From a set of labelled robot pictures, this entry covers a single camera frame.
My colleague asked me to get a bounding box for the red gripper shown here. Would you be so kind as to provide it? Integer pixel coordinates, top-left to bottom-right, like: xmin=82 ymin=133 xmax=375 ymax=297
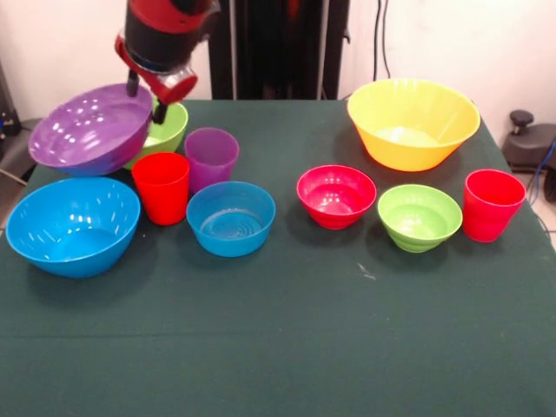
xmin=114 ymin=34 xmax=200 ymax=126

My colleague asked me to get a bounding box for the purple bowl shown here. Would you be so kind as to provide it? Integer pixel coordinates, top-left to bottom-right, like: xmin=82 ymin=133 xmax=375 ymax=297
xmin=28 ymin=83 xmax=154 ymax=178

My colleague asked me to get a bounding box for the large green bowl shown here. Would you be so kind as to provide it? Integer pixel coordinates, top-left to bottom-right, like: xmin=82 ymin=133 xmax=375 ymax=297
xmin=123 ymin=98 xmax=189 ymax=171

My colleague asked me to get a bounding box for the purple cup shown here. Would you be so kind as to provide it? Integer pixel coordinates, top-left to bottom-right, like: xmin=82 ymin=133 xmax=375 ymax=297
xmin=183 ymin=127 xmax=241 ymax=195

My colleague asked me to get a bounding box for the red cup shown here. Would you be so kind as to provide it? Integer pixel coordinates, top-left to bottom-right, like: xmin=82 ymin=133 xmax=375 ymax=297
xmin=130 ymin=151 xmax=191 ymax=226
xmin=462 ymin=169 xmax=527 ymax=243

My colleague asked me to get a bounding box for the grey stand base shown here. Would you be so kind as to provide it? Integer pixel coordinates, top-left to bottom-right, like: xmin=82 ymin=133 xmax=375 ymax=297
xmin=0 ymin=116 xmax=57 ymax=183
xmin=503 ymin=123 xmax=556 ymax=175

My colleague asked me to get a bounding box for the black equipment box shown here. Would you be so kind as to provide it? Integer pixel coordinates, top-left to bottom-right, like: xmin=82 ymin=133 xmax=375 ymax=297
xmin=0 ymin=60 xmax=22 ymax=141

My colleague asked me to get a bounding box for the large blue bowl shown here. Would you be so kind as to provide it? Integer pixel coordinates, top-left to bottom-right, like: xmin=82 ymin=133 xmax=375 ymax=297
xmin=5 ymin=176 xmax=142 ymax=279

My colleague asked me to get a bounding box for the small blue bowl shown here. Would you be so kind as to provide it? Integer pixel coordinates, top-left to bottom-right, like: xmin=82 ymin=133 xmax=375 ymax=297
xmin=186 ymin=181 xmax=277 ymax=258

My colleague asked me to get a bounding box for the small pink bowl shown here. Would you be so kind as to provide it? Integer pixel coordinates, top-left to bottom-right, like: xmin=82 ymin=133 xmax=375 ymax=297
xmin=296 ymin=164 xmax=378 ymax=230

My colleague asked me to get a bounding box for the dark green tablecloth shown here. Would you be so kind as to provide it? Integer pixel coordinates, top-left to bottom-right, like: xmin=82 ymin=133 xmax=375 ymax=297
xmin=0 ymin=98 xmax=556 ymax=417

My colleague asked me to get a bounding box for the large yellow bowl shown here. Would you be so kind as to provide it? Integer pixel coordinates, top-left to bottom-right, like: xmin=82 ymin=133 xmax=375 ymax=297
xmin=347 ymin=77 xmax=481 ymax=173

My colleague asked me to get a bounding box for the small green bowl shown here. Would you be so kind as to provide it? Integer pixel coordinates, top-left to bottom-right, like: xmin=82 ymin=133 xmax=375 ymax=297
xmin=376 ymin=183 xmax=464 ymax=254

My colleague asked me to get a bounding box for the black knob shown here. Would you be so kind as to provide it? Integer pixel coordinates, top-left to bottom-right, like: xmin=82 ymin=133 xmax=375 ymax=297
xmin=509 ymin=109 xmax=535 ymax=136

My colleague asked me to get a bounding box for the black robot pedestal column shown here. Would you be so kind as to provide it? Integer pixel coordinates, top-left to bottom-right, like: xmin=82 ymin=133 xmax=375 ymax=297
xmin=207 ymin=0 xmax=351 ymax=101

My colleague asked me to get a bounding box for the black wall cable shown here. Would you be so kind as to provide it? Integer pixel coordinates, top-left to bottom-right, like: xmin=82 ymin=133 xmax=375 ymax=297
xmin=373 ymin=0 xmax=392 ymax=82

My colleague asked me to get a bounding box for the blue cable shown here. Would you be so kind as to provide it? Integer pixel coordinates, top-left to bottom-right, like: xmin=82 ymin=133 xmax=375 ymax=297
xmin=532 ymin=137 xmax=556 ymax=201

